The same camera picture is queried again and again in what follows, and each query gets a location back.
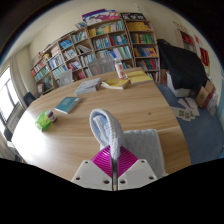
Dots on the small red wall sign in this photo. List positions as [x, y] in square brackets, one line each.
[196, 39]

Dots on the dark chair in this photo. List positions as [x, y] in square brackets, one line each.
[29, 99]

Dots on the teal book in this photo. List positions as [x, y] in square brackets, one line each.
[68, 105]

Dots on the grey office chair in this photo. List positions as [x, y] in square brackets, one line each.
[66, 77]

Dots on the brown cardboard box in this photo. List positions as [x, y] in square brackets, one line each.
[204, 95]

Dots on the papers on floor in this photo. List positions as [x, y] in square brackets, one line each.
[186, 110]

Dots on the grey book stack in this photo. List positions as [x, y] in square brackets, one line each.
[88, 86]

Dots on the small red-lidded jar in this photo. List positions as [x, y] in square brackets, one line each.
[51, 116]

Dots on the grey mesh chair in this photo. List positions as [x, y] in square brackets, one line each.
[101, 66]

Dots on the white waffle towel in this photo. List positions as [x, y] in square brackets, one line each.
[108, 130]

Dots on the black cloth cover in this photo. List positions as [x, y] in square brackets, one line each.
[181, 65]

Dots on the red wall hanging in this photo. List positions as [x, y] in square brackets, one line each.
[204, 56]

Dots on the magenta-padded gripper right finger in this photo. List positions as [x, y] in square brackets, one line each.
[138, 173]

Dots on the green plastic bag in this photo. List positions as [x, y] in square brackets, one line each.
[42, 121]

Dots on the yellow book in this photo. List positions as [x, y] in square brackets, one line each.
[115, 83]

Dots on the clear plastic bag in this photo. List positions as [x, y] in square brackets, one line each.
[212, 105]

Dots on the white box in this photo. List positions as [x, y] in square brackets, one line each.
[176, 90]

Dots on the wooden bookshelf unit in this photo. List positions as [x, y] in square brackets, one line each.
[106, 40]

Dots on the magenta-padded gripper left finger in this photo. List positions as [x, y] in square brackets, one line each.
[93, 175]

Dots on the clear plastic bottle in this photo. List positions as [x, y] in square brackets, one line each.
[120, 69]

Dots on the window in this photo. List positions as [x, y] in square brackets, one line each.
[7, 95]

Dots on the small wall shelf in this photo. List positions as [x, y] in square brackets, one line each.
[186, 40]

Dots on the yellow folder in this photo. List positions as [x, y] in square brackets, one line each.
[140, 76]

